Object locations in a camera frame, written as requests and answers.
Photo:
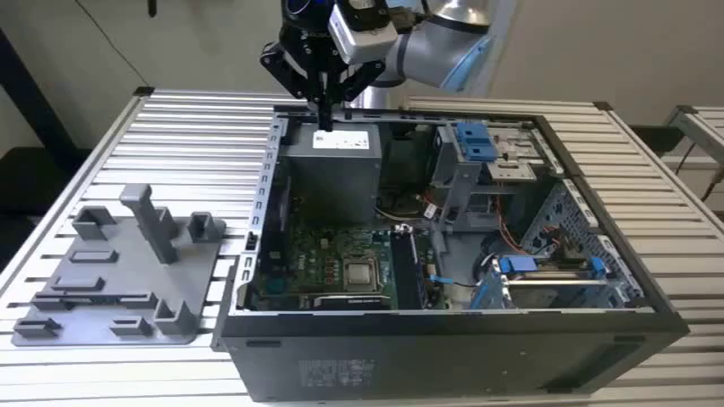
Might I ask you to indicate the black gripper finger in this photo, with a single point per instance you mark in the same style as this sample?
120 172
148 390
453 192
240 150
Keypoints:
285 70
361 78

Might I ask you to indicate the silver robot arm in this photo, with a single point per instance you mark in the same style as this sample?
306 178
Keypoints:
434 59

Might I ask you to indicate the blue disk carrier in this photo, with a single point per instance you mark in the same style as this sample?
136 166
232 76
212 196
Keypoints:
517 263
473 142

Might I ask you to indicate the grey power supply unit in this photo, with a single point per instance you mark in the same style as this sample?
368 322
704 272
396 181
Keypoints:
333 186

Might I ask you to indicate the metal drive cage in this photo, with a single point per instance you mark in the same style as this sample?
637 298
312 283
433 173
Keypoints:
460 182

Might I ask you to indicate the green motherboard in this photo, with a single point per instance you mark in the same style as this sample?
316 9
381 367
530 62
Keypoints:
322 239

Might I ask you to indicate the silver CPU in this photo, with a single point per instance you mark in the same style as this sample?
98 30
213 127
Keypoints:
360 276

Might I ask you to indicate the black graphics card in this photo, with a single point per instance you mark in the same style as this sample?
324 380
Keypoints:
350 302

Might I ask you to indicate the grey parts rack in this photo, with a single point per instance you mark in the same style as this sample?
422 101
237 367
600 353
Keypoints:
129 263

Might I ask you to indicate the black chair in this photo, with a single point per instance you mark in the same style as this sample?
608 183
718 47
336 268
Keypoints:
658 140

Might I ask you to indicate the metal slat side table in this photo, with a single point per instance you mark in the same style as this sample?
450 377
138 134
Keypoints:
698 123

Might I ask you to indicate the black PC case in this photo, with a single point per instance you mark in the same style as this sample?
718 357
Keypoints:
396 364

